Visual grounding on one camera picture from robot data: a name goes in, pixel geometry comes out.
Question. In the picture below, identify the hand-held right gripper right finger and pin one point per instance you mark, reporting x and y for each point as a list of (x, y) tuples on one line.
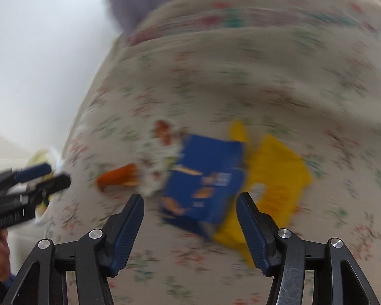
[(254, 238)]

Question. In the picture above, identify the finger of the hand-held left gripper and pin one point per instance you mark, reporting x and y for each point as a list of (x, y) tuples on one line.
[(33, 171), (55, 184)]

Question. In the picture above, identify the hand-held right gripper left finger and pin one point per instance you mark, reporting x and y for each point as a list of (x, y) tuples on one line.
[(127, 238)]

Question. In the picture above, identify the white smiley face bin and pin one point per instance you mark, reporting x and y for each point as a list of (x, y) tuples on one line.
[(43, 157)]

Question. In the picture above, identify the blue snack packet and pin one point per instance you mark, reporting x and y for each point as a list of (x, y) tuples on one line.
[(206, 178)]

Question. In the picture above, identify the person's left hand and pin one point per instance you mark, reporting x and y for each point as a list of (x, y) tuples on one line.
[(1, 254)]

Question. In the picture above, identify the orange wrapper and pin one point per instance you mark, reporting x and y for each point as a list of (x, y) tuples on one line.
[(117, 176)]

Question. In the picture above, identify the yellow packet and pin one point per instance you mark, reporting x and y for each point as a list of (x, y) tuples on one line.
[(279, 178)]

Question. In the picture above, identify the crumpled white tissue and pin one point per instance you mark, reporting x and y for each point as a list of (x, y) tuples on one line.
[(155, 165)]

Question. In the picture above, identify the purple blanket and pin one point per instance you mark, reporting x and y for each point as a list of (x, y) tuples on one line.
[(130, 0)]

